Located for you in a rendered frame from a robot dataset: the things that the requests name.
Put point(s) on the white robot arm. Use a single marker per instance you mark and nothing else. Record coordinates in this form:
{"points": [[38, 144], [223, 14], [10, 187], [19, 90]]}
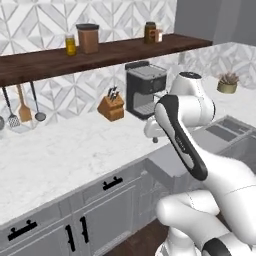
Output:
{"points": [[196, 103]]}

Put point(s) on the grey sink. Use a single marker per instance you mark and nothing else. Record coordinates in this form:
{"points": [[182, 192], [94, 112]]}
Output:
{"points": [[233, 133]]}

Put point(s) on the brown canister with black lid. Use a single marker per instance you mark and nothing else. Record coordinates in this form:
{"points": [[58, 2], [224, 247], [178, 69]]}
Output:
{"points": [[88, 40]]}

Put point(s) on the wooden knife block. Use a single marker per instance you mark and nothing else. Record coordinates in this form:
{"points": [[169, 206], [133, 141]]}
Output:
{"points": [[111, 107]]}

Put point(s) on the metal slotted spatula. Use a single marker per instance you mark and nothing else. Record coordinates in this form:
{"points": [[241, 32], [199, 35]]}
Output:
{"points": [[12, 116]]}

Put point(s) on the yellow glass jar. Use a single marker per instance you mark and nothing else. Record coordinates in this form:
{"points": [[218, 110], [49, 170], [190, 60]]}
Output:
{"points": [[70, 46]]}

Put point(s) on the dark brown jar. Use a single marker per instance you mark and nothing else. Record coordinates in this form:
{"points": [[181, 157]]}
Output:
{"points": [[149, 32]]}

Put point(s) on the wooden spatula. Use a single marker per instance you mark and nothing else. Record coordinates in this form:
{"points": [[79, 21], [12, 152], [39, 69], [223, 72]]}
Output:
{"points": [[23, 108]]}

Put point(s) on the small white orange mug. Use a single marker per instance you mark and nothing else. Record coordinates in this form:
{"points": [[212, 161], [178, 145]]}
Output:
{"points": [[159, 35]]}

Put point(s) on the dark wooden wall shelf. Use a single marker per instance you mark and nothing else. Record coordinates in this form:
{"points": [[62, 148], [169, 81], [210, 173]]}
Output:
{"points": [[100, 56]]}

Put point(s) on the grey cupboard door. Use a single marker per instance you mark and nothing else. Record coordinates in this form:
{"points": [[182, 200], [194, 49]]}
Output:
{"points": [[110, 220], [40, 245]]}

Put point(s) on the potted plant in olive pot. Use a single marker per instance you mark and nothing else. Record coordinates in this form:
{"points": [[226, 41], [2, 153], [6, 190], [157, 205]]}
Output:
{"points": [[227, 85]]}

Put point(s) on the metal hanging utensil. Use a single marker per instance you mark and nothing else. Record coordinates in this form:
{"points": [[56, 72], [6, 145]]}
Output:
{"points": [[1, 123]]}

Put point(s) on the grey drawer front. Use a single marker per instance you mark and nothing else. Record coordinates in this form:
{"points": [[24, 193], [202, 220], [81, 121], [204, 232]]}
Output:
{"points": [[130, 178], [50, 221]]}

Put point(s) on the grey corner cupboard panel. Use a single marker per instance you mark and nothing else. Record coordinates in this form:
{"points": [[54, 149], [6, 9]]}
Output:
{"points": [[148, 200]]}

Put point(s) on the black silver coffee machine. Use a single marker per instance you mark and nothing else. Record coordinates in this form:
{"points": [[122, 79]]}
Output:
{"points": [[144, 87]]}

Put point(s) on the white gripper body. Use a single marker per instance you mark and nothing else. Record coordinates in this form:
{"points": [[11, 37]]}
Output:
{"points": [[152, 129]]}

